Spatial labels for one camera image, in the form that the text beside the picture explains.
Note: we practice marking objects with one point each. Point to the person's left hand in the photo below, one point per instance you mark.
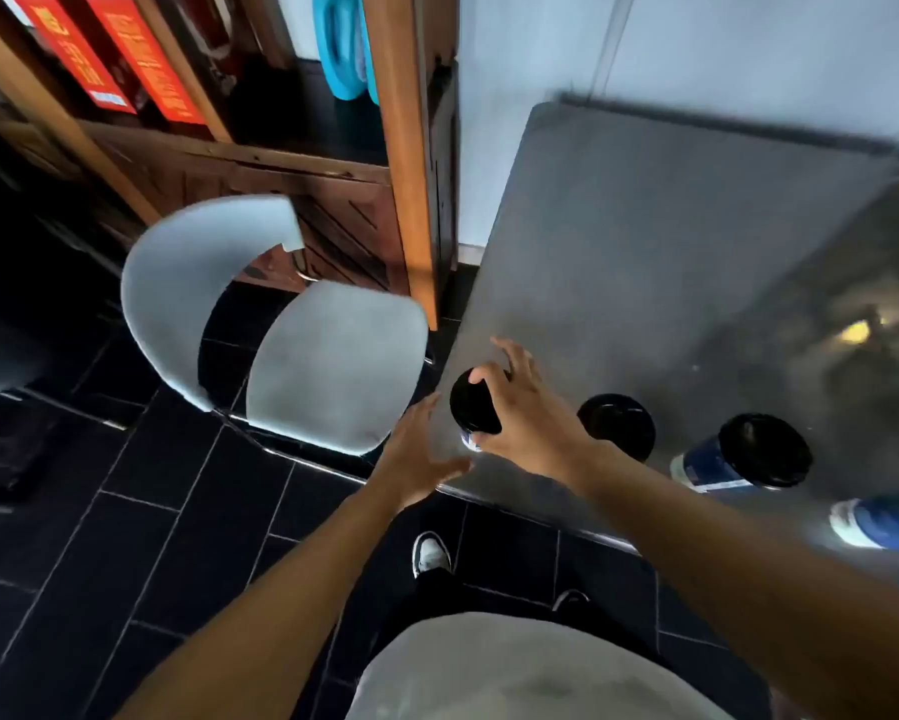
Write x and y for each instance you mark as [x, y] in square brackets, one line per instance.
[408, 461]

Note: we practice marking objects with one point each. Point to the person's right hand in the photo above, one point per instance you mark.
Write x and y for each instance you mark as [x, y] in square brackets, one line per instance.
[535, 427]

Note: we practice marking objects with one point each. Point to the person's right thumb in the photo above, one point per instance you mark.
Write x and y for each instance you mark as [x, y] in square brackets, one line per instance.
[488, 382]

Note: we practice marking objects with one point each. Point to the person's left thumb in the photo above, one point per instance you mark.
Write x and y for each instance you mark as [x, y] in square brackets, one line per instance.
[449, 467]

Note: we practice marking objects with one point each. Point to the blue cup with black lid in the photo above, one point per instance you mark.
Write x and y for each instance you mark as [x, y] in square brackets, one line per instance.
[470, 408]
[761, 449]
[618, 423]

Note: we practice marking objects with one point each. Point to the person's left forearm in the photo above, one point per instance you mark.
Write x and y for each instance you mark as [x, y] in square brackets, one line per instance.
[284, 607]

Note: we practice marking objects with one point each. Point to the person's right forearm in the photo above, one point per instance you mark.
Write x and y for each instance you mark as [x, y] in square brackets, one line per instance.
[749, 584]

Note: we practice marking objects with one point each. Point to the person's left white shoe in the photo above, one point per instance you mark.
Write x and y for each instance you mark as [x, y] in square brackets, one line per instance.
[430, 554]

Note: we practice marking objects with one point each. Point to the person's black trousers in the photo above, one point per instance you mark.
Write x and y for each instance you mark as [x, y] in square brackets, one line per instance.
[434, 603]

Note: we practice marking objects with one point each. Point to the grey curved-back chair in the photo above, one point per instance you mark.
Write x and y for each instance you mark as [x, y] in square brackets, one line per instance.
[329, 367]

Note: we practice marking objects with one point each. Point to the person's right dark shoe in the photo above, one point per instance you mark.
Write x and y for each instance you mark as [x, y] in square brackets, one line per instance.
[571, 599]

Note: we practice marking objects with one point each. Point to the person's white shirt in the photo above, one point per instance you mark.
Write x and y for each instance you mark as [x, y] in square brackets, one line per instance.
[524, 674]

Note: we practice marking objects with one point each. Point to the brown wooden shelf unit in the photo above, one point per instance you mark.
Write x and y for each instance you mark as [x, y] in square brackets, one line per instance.
[344, 202]

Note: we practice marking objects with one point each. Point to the blue and white cup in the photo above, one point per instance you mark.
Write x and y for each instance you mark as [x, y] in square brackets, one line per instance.
[888, 523]

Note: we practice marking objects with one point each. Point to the red box with yellow print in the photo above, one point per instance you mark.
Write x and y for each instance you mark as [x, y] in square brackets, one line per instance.
[145, 56]
[70, 48]

